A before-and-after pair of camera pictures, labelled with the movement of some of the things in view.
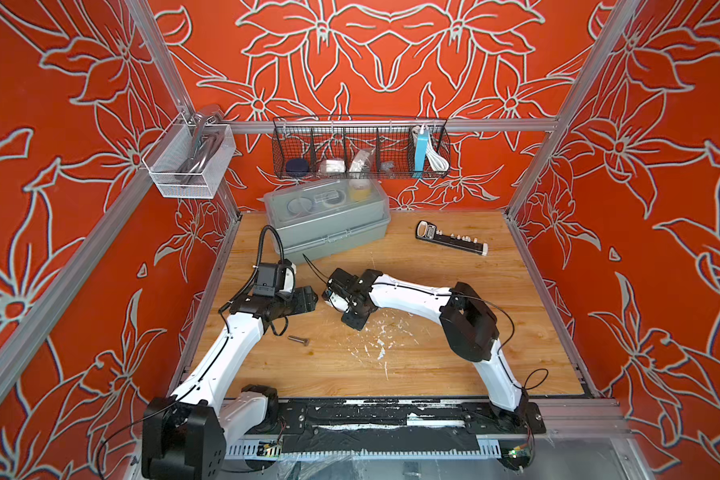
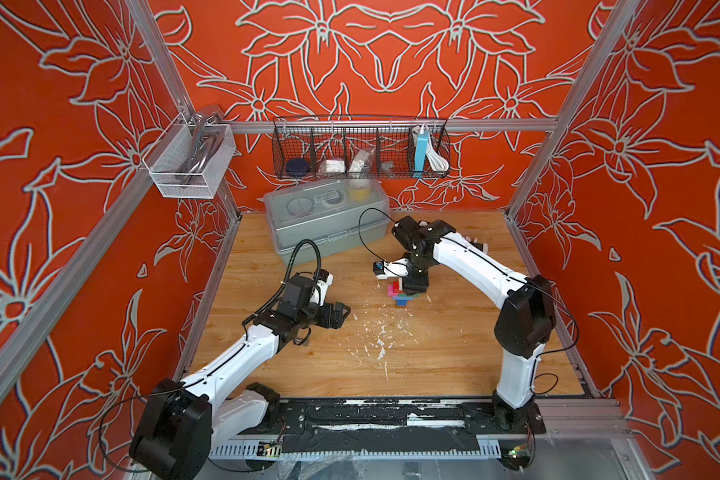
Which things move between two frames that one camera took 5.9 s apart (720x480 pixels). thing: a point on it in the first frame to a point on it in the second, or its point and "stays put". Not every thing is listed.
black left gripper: x=304 y=299 to x=337 y=318
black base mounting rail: x=398 y=425 stays put
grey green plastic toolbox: x=324 y=219 stays put
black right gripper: x=354 y=324 to x=412 y=286
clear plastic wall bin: x=189 y=161 stays put
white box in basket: x=335 y=166 stays put
